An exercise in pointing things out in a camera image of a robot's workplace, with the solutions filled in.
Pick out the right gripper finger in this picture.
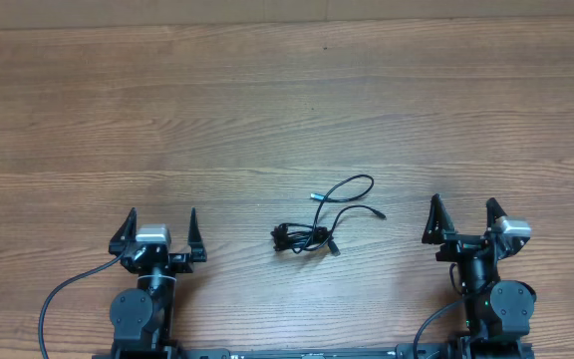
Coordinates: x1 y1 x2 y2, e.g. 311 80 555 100
422 193 455 244
485 197 506 228

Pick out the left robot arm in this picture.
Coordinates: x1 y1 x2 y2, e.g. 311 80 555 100
109 208 207 358

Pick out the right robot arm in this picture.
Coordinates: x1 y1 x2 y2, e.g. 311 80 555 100
412 193 537 359

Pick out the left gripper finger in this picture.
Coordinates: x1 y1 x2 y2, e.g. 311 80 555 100
109 207 138 255
187 207 207 262

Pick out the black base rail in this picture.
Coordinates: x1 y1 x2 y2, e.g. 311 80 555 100
92 342 535 359

